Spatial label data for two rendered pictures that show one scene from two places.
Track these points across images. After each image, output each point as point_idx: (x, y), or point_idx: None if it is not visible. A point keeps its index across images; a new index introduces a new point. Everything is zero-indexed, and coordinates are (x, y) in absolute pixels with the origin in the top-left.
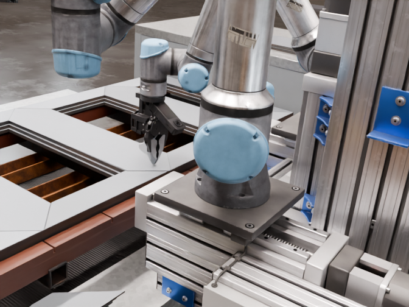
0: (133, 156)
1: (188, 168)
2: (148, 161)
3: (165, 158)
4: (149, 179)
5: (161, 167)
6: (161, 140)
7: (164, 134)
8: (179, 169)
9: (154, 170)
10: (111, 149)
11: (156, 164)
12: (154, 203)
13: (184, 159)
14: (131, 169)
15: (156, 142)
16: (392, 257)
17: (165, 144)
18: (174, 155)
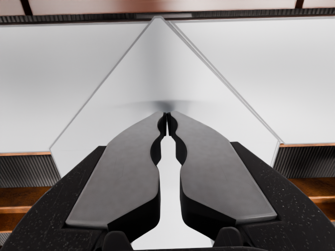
0: (168, 194)
1: (23, 22)
2: (164, 143)
3: (85, 125)
4: (311, 17)
5: (167, 70)
6: (125, 184)
7: (80, 230)
8: (85, 22)
9: (208, 73)
10: (182, 245)
11: (157, 110)
12: None
13: (13, 58)
14: (256, 139)
15: (194, 185)
16: None
17: (90, 153)
18: (33, 117)
